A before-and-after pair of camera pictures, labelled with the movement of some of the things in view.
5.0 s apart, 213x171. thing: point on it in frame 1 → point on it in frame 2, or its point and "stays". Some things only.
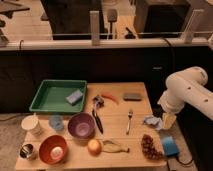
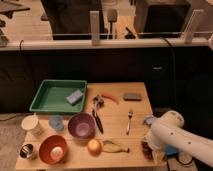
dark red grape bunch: x=149 y=148 stays
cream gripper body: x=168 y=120 → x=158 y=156
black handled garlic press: x=98 y=102 stays
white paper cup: x=31 y=124 stays
